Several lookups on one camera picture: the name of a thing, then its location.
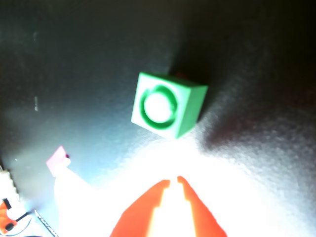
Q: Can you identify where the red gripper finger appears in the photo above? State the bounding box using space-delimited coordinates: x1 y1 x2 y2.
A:
177 175 228 237
110 179 171 237

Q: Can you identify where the green cube with round hole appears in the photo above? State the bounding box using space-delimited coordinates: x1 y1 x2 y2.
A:
130 72 209 139

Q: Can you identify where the black striped sticker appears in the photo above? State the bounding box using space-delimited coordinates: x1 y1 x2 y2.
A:
34 209 59 237

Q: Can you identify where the pink tape strip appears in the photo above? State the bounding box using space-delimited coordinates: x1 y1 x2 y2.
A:
46 145 71 177

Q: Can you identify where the orange curved plastic piece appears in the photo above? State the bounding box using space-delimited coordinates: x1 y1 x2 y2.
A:
0 198 18 235

